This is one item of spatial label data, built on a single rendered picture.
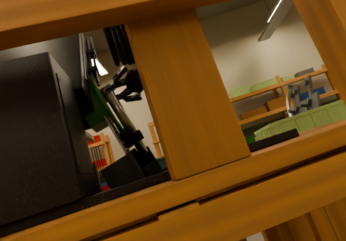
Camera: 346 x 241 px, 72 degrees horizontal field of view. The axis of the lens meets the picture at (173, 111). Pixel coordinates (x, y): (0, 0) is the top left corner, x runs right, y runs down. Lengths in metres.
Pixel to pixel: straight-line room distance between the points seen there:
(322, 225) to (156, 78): 1.11
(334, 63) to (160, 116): 0.43
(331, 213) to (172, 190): 1.06
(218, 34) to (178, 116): 6.90
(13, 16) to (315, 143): 0.56
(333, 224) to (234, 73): 5.78
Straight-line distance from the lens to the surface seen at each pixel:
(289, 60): 7.44
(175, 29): 0.49
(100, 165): 5.96
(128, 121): 0.72
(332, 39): 0.67
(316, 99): 1.50
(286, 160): 0.47
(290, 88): 1.87
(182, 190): 0.41
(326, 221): 1.38
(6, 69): 0.65
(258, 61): 7.16
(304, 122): 1.41
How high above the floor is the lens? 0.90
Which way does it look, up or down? 12 degrees up
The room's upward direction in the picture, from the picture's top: 18 degrees counter-clockwise
